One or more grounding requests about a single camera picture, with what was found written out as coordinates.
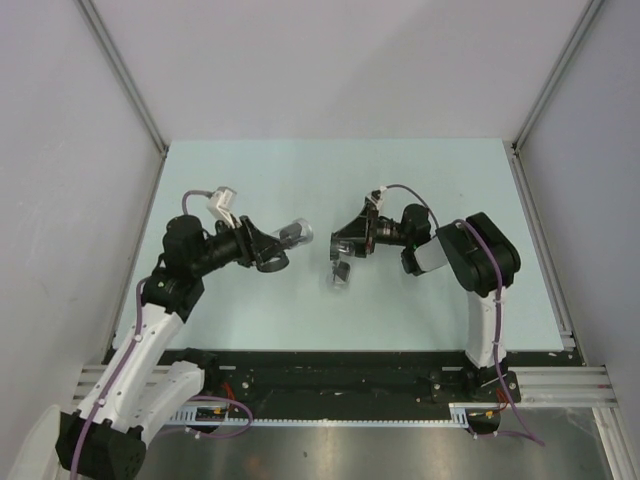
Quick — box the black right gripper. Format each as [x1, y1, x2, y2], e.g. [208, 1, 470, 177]
[333, 202, 412, 258]

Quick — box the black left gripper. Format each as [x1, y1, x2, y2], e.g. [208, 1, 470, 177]
[191, 213, 287, 277]

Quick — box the clear elbow pipe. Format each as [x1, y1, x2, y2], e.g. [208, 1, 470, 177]
[272, 218, 314, 250]
[329, 256, 353, 289]

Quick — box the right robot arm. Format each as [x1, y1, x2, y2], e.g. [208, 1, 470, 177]
[329, 191, 521, 403]

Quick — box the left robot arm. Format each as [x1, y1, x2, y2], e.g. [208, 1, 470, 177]
[55, 215, 304, 479]

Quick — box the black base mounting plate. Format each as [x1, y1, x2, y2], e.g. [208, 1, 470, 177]
[102, 349, 524, 407]

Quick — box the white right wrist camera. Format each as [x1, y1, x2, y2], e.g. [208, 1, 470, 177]
[366, 186, 388, 211]

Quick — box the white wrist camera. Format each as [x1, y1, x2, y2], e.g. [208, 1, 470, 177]
[366, 186, 388, 211]
[207, 186, 237, 227]

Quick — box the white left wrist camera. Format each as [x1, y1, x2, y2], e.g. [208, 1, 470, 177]
[207, 186, 237, 227]

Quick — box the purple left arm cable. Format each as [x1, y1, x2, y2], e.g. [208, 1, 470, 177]
[69, 188, 254, 476]

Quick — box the white slotted cable duct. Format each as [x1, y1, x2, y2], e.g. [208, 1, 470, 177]
[166, 404, 505, 429]

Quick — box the aluminium frame post left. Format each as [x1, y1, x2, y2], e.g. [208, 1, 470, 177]
[74, 0, 169, 159]

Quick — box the aluminium frame post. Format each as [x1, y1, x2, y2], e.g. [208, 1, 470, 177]
[74, 0, 169, 159]
[511, 0, 608, 153]

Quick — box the aluminium frame rail right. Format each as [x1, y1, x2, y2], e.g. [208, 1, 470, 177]
[504, 142, 639, 479]

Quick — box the aluminium frame post right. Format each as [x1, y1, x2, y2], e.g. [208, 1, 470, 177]
[511, 0, 608, 153]

